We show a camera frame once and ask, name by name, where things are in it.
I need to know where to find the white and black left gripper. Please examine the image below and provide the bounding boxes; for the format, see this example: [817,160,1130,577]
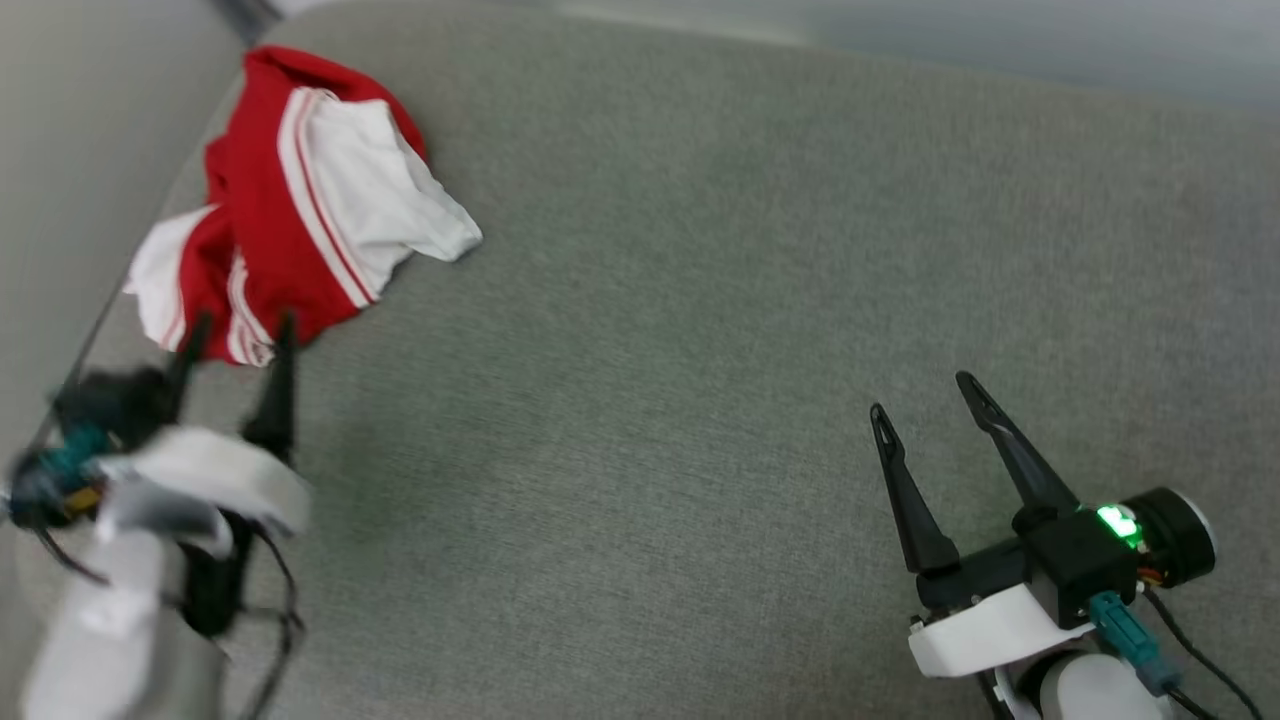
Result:
[98,313,313,559]

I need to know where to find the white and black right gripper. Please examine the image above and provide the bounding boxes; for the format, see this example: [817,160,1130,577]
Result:
[870,371,1099,681]

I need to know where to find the red and white jersey garment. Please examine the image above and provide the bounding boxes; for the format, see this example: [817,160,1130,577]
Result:
[122,45,484,368]

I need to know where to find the black round right gripper motor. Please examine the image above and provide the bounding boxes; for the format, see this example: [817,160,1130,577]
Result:
[1120,486,1219,589]

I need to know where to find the teal-plug left camera cable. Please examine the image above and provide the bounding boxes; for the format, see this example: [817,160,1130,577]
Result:
[5,424,113,591]

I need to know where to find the teal-plug camera cable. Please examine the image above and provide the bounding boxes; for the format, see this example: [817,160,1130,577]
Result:
[1087,589,1229,720]
[5,424,113,591]

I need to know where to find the teal-plug right camera cable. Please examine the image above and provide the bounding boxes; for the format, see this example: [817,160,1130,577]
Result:
[1087,589,1229,720]

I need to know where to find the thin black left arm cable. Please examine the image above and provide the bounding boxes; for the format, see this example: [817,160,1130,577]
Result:
[235,518,306,720]

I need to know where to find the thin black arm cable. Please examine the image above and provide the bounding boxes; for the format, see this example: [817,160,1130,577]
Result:
[235,518,306,720]
[1140,586,1267,720]

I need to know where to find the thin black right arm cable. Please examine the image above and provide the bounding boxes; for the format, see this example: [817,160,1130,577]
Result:
[1140,586,1267,720]

